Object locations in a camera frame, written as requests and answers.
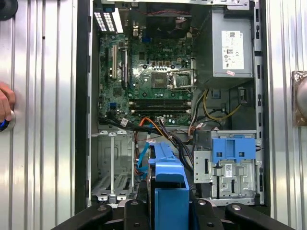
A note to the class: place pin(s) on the grey power supply unit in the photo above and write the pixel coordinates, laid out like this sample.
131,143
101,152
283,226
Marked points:
218,48

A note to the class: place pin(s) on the black open PC case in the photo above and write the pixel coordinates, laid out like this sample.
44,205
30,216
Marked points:
82,95

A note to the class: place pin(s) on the white perforated slot bracket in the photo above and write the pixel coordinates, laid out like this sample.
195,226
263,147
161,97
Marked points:
108,21

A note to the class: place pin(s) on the black case fan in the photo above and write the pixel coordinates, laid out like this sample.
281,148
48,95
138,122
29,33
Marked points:
168,28

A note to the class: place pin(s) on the metal disk bay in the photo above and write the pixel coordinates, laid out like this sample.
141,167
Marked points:
105,155

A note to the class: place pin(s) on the person's hand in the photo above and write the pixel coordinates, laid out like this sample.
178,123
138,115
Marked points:
6,100

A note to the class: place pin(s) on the metal drive cage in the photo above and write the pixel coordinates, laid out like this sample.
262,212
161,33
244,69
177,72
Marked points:
230,182

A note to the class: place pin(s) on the blue plastic drive latch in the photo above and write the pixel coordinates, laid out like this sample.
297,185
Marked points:
225,143

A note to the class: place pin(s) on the black RAM slot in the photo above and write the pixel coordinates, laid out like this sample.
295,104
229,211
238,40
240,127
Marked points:
158,102
158,110

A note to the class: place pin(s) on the metal socket cover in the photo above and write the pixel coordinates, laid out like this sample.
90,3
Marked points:
183,88

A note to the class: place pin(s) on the CPU socket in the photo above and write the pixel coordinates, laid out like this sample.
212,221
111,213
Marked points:
159,79

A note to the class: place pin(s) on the green motherboard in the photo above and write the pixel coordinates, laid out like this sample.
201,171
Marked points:
139,81

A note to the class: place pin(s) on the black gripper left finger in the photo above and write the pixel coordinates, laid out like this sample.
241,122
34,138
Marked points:
138,215

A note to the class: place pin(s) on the hard disk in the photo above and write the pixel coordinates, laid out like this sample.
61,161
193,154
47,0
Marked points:
168,208

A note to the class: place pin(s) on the white expansion slot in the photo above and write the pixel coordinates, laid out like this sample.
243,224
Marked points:
114,62

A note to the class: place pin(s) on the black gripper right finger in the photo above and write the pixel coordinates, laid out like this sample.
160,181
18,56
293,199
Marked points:
204,215

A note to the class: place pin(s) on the black expansion slot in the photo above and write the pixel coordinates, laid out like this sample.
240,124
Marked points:
124,69

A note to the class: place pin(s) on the black round knob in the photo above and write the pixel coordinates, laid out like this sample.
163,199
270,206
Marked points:
7,7

